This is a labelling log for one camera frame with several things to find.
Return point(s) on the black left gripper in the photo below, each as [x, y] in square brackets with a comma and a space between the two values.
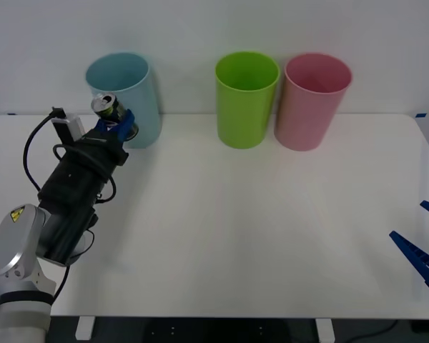
[94, 151]

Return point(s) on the dark drink can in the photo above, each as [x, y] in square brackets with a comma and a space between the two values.
[105, 103]

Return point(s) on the silver and black left arm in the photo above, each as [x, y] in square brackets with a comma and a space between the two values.
[14, 250]

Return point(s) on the pale blue plastic bin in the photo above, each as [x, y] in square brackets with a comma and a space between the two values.
[137, 85]

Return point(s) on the white table leg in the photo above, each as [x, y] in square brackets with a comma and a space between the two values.
[324, 328]
[84, 328]

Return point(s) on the green plastic bin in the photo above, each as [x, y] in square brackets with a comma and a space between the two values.
[245, 110]

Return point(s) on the pink plastic bin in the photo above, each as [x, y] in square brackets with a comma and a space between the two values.
[307, 118]

